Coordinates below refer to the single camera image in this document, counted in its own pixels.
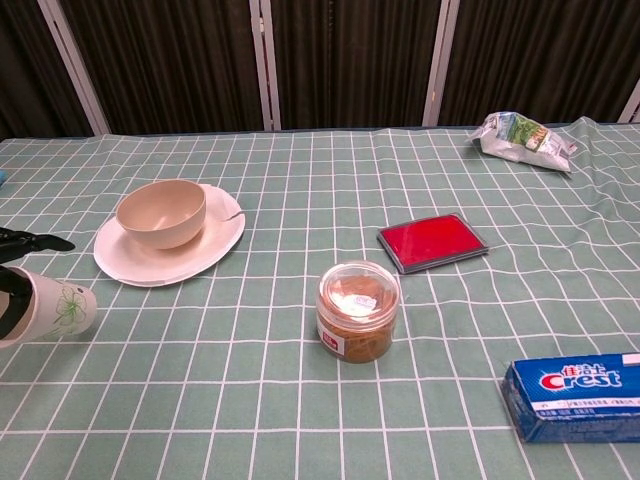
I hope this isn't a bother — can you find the green checked tablecloth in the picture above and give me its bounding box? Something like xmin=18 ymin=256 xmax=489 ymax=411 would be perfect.
xmin=0 ymin=116 xmax=640 ymax=480

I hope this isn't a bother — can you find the white paper cup green print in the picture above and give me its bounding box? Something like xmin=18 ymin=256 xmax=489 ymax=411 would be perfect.
xmin=0 ymin=264 xmax=98 ymax=350

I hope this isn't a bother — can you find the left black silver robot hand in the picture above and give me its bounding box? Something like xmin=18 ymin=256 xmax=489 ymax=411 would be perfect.
xmin=0 ymin=227 xmax=77 ymax=342

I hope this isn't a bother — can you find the white metal frame pole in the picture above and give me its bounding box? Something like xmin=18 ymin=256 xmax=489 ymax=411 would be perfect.
xmin=36 ymin=0 xmax=112 ymax=136
xmin=421 ymin=0 xmax=460 ymax=127
xmin=248 ymin=0 xmax=282 ymax=133
xmin=616 ymin=82 xmax=640 ymax=124

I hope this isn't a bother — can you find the beige cup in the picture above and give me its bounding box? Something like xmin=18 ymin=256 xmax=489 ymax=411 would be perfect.
xmin=115 ymin=179 xmax=208 ymax=251

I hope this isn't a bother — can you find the silver green snack bag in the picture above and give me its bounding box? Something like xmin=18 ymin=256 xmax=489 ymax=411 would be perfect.
xmin=469 ymin=110 xmax=580 ymax=174

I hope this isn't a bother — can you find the clear jar of rubber bands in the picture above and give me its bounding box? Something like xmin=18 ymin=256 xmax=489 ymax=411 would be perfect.
xmin=315 ymin=260 xmax=403 ymax=363

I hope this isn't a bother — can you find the dark pleated curtain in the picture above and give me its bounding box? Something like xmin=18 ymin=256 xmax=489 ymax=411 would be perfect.
xmin=0 ymin=0 xmax=640 ymax=141

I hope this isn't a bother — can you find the white paper plate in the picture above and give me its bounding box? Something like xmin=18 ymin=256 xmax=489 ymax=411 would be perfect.
xmin=93 ymin=183 xmax=247 ymax=288

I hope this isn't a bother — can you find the blue Crest toothpaste box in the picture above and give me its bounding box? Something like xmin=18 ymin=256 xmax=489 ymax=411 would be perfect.
xmin=500 ymin=351 xmax=640 ymax=446

